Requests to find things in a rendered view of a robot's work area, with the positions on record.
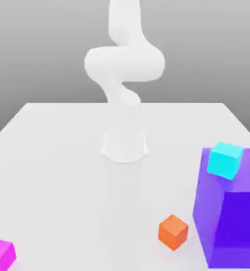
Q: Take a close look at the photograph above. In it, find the small magenta cube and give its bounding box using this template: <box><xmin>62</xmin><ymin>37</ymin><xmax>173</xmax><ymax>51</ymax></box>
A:
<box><xmin>0</xmin><ymin>238</ymin><xmax>17</xmax><ymax>271</ymax></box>

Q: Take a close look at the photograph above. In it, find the large purple box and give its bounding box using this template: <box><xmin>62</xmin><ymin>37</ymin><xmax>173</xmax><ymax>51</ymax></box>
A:
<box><xmin>192</xmin><ymin>147</ymin><xmax>250</xmax><ymax>269</ymax></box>

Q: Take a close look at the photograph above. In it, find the small orange cube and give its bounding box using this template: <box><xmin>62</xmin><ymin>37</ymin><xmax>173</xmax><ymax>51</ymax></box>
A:
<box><xmin>158</xmin><ymin>214</ymin><xmax>189</xmax><ymax>251</ymax></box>

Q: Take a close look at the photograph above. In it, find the small cyan cube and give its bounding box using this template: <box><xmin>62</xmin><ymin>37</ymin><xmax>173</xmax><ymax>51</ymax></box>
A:
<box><xmin>206</xmin><ymin>141</ymin><xmax>244</xmax><ymax>181</ymax></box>

